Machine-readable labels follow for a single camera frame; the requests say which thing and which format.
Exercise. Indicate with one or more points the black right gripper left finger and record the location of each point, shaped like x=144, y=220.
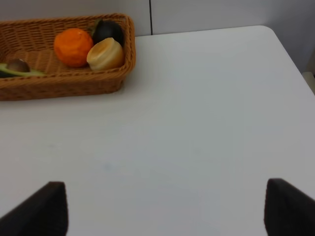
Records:
x=44, y=213

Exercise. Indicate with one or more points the light orange wicker basket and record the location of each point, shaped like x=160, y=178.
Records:
x=32, y=40

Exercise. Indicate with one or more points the dark purple mangosteen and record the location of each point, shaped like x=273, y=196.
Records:
x=103, y=29

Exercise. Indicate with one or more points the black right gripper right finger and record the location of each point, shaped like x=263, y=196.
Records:
x=288, y=211

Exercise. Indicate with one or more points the orange mandarin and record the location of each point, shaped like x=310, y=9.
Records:
x=72, y=46

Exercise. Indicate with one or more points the halved avocado with pit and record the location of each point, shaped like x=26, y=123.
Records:
x=18, y=68

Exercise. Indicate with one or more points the round bread bun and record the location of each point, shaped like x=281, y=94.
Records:
x=105, y=55

